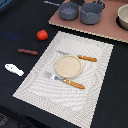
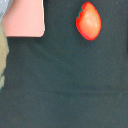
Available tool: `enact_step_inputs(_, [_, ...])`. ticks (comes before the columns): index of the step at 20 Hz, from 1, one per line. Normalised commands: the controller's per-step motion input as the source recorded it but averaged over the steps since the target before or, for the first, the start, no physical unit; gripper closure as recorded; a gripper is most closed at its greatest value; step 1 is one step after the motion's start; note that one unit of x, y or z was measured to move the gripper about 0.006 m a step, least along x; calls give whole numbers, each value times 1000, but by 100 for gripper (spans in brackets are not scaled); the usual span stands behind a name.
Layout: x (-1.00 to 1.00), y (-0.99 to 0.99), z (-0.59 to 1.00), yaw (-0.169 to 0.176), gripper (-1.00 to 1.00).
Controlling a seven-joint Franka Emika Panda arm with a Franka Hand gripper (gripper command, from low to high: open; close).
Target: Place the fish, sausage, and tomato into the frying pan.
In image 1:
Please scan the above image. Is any red toy tomato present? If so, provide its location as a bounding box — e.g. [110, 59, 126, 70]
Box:
[37, 30, 48, 40]

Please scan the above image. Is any knife with orange handle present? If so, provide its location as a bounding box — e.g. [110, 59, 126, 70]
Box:
[55, 50, 97, 62]

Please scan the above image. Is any fork with orange handle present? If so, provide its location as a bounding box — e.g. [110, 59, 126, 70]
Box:
[44, 72, 85, 89]

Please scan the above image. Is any beige round plate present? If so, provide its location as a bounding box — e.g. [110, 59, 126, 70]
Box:
[55, 55, 83, 78]

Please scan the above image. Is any brown toy sausage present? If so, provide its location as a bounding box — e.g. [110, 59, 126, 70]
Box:
[18, 49, 38, 56]

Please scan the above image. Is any beige bowl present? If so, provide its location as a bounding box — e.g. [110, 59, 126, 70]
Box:
[118, 4, 128, 30]

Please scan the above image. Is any white woven placemat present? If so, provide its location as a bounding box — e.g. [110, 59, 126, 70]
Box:
[12, 30, 115, 128]

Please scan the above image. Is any grey saucepan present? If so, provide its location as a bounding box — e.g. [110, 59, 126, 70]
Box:
[80, 0, 105, 25]

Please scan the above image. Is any grey frying pan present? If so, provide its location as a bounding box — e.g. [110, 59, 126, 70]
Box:
[47, 1, 79, 20]

